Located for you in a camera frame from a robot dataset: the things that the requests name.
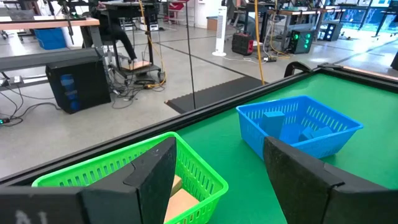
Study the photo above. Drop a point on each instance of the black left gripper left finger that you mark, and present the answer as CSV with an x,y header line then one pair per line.
x,y
149,186

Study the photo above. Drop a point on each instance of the black floor mat striped edge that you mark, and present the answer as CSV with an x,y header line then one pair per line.
x,y
214,93

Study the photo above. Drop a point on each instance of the black computer tower blue lights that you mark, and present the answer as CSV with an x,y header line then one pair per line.
x,y
77,84

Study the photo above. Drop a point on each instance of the blue storage bin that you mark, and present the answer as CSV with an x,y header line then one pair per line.
x,y
49,38

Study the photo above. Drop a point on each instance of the wooden desk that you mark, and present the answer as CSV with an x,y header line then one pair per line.
x,y
46,23

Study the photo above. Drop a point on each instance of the blue cube block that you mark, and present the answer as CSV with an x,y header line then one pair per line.
x,y
321,132

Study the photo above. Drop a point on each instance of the cardboard box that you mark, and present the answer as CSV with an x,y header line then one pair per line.
x,y
212,23

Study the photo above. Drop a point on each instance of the computer tower green lights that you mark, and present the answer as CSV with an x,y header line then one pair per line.
x,y
300,40

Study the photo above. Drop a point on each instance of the black table frame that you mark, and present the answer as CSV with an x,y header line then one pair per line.
x,y
202,112

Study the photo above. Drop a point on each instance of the person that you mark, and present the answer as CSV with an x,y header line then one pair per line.
x,y
116,32

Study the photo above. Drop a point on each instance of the long wooden block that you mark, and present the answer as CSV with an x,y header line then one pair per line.
x,y
176,185

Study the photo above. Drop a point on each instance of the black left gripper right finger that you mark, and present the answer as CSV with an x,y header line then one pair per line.
x,y
304,193

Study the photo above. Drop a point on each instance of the green table mat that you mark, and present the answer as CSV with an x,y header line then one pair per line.
x,y
373,149

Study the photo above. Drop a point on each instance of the blue rectangular block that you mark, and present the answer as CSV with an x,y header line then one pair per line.
x,y
272,123

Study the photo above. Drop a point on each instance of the white tower fan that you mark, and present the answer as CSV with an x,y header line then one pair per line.
x,y
220,31

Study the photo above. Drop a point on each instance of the small blue block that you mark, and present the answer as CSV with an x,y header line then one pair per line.
x,y
306,134

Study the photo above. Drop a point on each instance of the green plastic basket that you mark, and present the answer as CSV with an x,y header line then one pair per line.
x,y
199,174

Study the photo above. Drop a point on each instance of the computer tower white lights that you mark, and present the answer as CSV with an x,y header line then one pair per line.
x,y
331,31

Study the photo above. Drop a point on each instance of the black and red box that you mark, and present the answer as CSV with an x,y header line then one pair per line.
x,y
242,43

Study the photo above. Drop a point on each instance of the blue plastic basket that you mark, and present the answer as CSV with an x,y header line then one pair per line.
x,y
326,146

